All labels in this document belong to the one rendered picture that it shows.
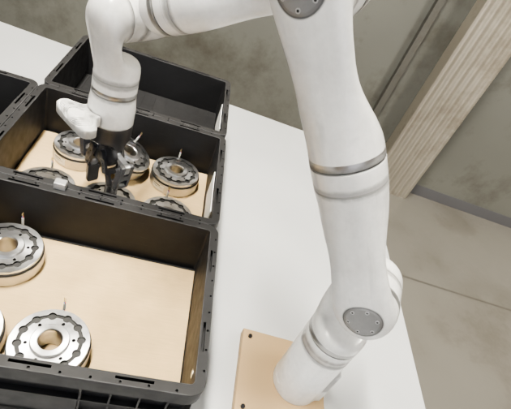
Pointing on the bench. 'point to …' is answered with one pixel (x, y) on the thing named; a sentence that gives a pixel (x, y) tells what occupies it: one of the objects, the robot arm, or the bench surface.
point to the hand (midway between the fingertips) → (100, 182)
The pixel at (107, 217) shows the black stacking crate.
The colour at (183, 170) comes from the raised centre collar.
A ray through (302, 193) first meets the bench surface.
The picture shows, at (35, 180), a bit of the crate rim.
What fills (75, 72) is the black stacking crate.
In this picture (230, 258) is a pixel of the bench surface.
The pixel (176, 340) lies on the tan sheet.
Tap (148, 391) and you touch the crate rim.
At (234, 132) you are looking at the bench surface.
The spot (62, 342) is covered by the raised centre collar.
